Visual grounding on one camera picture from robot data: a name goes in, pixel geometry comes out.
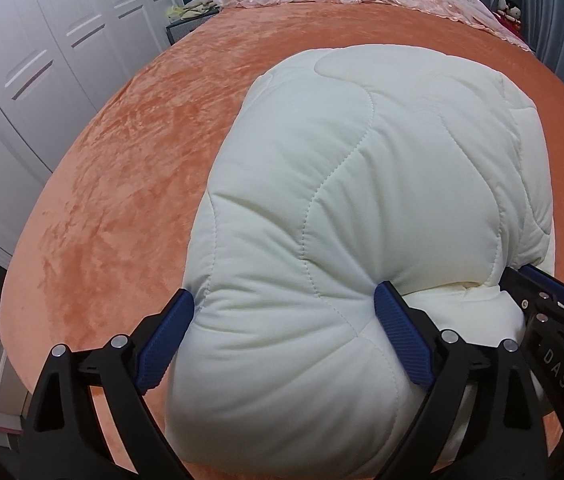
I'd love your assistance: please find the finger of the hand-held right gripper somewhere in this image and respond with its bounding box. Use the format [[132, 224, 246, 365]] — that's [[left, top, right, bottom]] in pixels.
[[502, 264, 564, 313]]

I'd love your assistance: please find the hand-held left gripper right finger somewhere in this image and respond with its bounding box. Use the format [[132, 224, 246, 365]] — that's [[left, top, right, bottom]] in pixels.
[[372, 280, 548, 480]]

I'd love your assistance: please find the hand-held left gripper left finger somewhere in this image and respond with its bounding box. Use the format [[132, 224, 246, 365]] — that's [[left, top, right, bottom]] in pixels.
[[21, 289, 195, 480]]

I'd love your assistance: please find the small plush toy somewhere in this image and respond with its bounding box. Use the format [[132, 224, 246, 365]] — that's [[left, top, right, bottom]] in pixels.
[[494, 0, 522, 23]]

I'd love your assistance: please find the cream quilted jacket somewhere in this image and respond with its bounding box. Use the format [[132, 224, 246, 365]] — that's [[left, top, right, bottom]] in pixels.
[[164, 46, 557, 480]]

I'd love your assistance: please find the orange velvet bed blanket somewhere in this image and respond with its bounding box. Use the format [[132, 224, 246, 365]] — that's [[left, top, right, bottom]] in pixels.
[[0, 0, 564, 480]]

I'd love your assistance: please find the white panelled wardrobe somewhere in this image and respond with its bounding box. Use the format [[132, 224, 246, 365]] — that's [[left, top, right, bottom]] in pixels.
[[0, 0, 185, 266]]

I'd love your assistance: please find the dark nightstand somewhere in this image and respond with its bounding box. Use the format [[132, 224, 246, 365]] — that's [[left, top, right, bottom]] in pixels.
[[166, 12, 213, 45]]

